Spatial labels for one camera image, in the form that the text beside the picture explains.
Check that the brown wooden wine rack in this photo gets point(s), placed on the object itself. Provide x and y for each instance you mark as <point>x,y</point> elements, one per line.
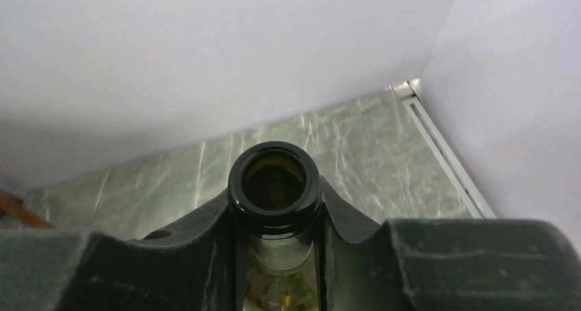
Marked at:
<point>11,206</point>

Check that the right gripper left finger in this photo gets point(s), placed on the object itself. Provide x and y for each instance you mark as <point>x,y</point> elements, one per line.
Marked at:
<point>189,264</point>

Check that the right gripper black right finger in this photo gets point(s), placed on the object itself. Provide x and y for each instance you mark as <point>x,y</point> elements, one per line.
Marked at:
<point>441,264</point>

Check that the green wine bottle silver cap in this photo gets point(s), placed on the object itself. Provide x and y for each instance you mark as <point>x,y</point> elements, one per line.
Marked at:
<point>274,195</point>

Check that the aluminium table edge rail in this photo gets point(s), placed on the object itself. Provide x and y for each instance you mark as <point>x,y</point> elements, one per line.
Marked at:
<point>406,93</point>

